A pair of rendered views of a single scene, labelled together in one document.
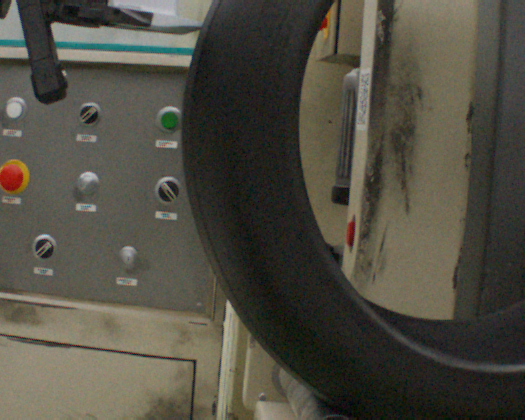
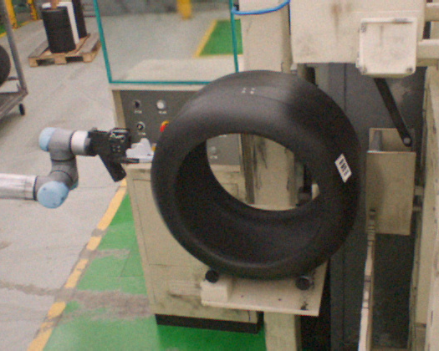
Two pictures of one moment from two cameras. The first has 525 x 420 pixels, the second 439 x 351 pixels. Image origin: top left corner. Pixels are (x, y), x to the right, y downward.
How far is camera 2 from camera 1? 1.07 m
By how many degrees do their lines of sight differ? 30
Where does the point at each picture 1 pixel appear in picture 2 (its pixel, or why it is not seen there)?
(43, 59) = (111, 170)
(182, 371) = (232, 187)
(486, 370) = (246, 267)
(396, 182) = (261, 160)
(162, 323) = (224, 172)
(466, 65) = not seen: hidden behind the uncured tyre
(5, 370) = not seen: hidden behind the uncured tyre
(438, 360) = (229, 263)
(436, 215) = (277, 169)
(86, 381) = not seen: hidden behind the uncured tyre
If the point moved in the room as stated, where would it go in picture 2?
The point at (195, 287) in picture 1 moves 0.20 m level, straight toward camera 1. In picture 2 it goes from (236, 157) to (222, 179)
